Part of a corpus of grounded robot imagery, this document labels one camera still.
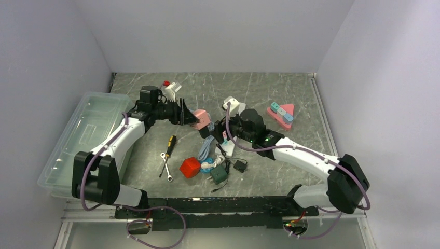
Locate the light blue cable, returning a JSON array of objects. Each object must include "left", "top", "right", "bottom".
[{"left": 197, "top": 122, "right": 217, "bottom": 163}]

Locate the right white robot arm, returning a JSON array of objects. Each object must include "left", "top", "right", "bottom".
[{"left": 210, "top": 109, "right": 371, "bottom": 215}]

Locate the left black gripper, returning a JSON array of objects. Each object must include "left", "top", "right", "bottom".
[{"left": 153, "top": 98, "right": 199, "bottom": 126}]

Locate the white multicolour power strip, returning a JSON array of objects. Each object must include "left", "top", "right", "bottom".
[{"left": 221, "top": 131, "right": 235, "bottom": 157}]

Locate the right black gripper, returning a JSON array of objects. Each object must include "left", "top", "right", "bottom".
[{"left": 210, "top": 109, "right": 255, "bottom": 144}]

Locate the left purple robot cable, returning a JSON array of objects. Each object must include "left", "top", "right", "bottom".
[{"left": 79, "top": 112, "right": 187, "bottom": 249}]

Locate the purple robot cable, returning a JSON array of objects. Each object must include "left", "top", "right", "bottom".
[
  {"left": 79, "top": 112, "right": 187, "bottom": 249},
  {"left": 225, "top": 102, "right": 371, "bottom": 240}
]

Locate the teal blue plug adapter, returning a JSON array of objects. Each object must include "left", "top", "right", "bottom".
[{"left": 200, "top": 157, "right": 214, "bottom": 174}]

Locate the pink socket adapter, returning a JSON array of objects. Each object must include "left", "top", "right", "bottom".
[{"left": 191, "top": 109, "right": 211, "bottom": 130}]

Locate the red cube socket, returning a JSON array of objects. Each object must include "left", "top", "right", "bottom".
[{"left": 179, "top": 157, "right": 201, "bottom": 179}]

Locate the black yellow screwdriver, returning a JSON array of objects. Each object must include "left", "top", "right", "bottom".
[{"left": 165, "top": 135, "right": 177, "bottom": 159}]

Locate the clear plastic storage bin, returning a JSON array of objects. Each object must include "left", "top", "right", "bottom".
[{"left": 37, "top": 92, "right": 134, "bottom": 199}]

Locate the silver ratchet wrench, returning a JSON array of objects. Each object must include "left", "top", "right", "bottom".
[{"left": 159, "top": 153, "right": 173, "bottom": 182}]

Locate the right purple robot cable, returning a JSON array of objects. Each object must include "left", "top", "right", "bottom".
[{"left": 225, "top": 102, "right": 371, "bottom": 240}]

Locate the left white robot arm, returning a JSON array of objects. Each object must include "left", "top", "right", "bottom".
[{"left": 71, "top": 86, "right": 199, "bottom": 218}]

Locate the black aluminium base frame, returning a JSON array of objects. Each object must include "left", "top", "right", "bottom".
[{"left": 115, "top": 192, "right": 319, "bottom": 231}]

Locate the dark green cube socket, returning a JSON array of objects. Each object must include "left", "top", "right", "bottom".
[{"left": 208, "top": 166, "right": 228, "bottom": 185}]

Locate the pink triangular power strip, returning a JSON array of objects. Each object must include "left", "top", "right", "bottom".
[{"left": 266, "top": 102, "right": 295, "bottom": 131}]

